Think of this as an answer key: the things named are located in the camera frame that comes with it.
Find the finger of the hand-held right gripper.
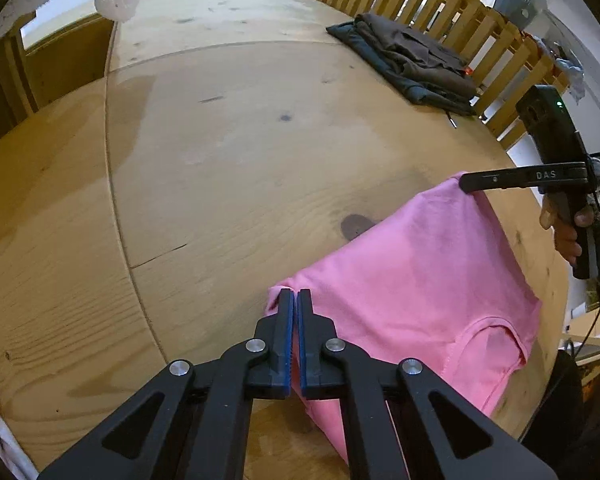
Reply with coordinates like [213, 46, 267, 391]
[460, 161, 588, 193]

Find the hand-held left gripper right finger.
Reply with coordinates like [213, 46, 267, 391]
[297, 288, 556, 480]

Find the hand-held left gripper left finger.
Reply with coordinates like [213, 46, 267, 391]
[37, 288, 295, 480]

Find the pink shirt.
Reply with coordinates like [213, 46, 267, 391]
[265, 171, 542, 480]

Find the person's right hand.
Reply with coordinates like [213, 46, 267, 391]
[540, 192, 596, 267]

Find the wooden slatted fence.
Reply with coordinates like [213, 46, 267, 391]
[275, 0, 571, 151]

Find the dark grey folded garment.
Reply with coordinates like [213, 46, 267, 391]
[326, 22, 478, 130]

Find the brown folded garment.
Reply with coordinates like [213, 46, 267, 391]
[355, 12, 478, 100]

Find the person's black clothed body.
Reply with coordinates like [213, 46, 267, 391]
[522, 347, 600, 480]

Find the white garment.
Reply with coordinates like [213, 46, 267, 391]
[0, 371, 40, 480]

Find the wooden cabinet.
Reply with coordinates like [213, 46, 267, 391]
[0, 12, 118, 153]

